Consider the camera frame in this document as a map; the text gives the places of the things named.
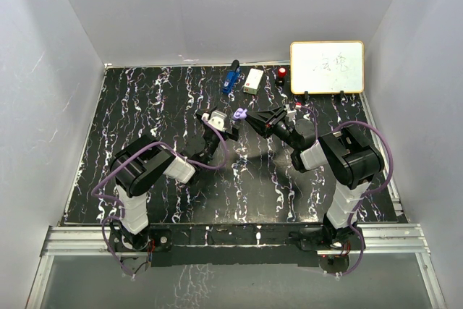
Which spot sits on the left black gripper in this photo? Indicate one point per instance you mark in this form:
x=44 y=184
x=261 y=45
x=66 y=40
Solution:
x=232 y=134

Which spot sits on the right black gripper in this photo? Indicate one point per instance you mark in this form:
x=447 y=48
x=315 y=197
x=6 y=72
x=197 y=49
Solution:
x=272 y=118

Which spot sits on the purple round earbud case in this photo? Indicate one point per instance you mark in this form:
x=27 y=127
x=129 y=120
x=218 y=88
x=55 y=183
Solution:
x=239 y=115

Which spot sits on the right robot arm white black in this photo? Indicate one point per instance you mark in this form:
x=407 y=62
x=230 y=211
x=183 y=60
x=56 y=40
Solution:
x=351 y=156

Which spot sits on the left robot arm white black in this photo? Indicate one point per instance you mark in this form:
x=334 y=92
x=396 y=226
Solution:
x=137 y=167

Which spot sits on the white rectangular box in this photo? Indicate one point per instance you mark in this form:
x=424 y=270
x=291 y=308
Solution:
x=252 y=83

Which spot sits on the red emergency button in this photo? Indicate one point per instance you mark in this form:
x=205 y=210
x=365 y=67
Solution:
x=280 y=77

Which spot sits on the blue black tool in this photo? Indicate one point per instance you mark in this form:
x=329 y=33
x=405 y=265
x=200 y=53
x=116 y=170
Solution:
x=231 y=77

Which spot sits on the black front base bar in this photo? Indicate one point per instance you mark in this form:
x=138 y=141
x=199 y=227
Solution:
x=230 y=244

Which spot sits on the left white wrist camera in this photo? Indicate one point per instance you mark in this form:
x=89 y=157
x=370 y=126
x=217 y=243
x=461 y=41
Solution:
x=215 y=119

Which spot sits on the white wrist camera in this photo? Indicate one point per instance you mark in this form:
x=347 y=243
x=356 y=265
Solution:
x=215 y=119
x=291 y=111

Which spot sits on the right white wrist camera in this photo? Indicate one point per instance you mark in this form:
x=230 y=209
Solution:
x=291 y=111

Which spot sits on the white board wooden frame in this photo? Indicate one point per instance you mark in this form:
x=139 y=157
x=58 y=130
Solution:
x=327 y=67

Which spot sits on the aluminium frame rail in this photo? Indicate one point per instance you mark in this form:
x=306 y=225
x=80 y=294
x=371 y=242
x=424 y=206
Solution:
x=379 y=238

